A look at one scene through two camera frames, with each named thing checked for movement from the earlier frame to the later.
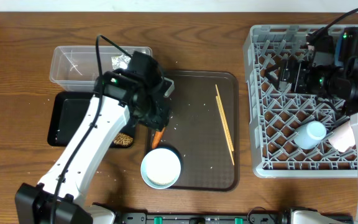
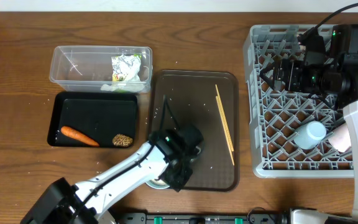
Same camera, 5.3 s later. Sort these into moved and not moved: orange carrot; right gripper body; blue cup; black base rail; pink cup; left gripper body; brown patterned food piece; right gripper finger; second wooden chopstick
Moved: right gripper finger; left gripper body; orange carrot
Not moved: right gripper body; brown patterned food piece; blue cup; pink cup; black base rail; second wooden chopstick
